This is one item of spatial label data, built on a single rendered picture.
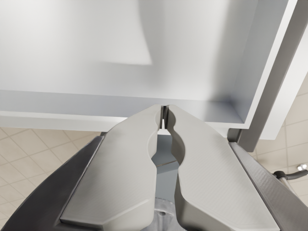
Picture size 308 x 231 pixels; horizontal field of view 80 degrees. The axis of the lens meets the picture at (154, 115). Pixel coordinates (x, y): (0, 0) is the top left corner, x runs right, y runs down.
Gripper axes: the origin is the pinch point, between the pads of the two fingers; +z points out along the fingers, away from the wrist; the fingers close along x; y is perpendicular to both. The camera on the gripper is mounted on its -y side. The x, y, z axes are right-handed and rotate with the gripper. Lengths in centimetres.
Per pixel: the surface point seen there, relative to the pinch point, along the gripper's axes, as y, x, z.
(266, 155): 87, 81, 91
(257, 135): 3.1, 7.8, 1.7
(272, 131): 4.0, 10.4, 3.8
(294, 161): 91, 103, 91
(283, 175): 92, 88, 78
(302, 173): 94, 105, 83
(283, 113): 2.1, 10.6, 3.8
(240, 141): 3.8, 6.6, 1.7
